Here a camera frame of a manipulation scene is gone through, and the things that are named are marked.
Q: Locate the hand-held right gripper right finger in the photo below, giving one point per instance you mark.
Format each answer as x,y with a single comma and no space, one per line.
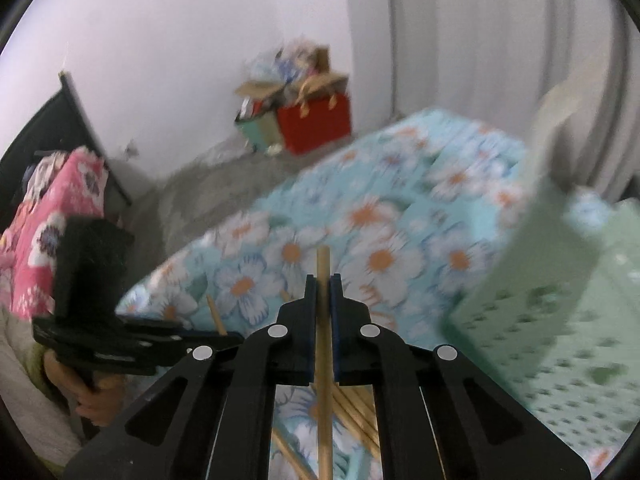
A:
337,320

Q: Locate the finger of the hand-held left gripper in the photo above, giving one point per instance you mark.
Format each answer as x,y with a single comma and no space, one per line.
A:
200,337

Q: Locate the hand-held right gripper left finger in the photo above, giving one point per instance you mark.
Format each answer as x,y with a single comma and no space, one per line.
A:
310,320

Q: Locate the slender bamboo chopstick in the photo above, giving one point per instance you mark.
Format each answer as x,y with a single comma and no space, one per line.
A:
217,317
323,260

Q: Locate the green perforated utensil holder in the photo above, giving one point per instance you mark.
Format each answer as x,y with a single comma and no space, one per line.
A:
550,335

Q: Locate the cream plastic rice spoon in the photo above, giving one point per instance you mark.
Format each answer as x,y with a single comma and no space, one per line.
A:
555,120

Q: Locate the person's left hand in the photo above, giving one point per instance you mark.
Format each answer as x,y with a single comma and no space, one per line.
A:
90,400

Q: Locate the pink floral blanket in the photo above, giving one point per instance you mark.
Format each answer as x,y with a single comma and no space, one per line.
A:
65,220

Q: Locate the light blue floral tablecloth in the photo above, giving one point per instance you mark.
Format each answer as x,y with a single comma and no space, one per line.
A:
390,220

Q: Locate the white cloth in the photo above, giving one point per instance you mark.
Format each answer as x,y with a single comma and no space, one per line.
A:
30,410

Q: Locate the dark bed headboard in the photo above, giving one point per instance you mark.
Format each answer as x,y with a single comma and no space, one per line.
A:
55,120

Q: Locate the green box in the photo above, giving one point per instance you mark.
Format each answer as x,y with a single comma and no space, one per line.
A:
257,130

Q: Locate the red gift bag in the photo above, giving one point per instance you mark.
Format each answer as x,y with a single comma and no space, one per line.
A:
315,122

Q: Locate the brown cardboard box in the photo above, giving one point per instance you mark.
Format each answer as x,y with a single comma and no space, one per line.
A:
280,85

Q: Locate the grey curtain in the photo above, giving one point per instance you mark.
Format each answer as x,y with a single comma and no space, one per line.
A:
500,50

